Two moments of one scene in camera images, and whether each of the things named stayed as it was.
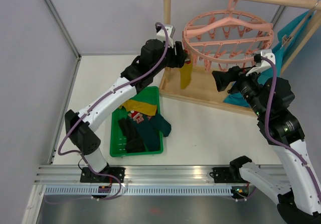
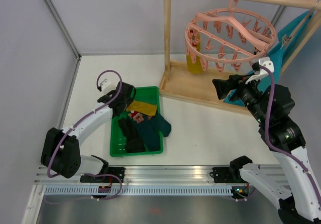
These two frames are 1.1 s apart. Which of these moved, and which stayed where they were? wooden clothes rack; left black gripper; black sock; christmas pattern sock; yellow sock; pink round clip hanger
Moved: yellow sock; left black gripper
Stayed: black sock; christmas pattern sock; wooden clothes rack; pink round clip hanger
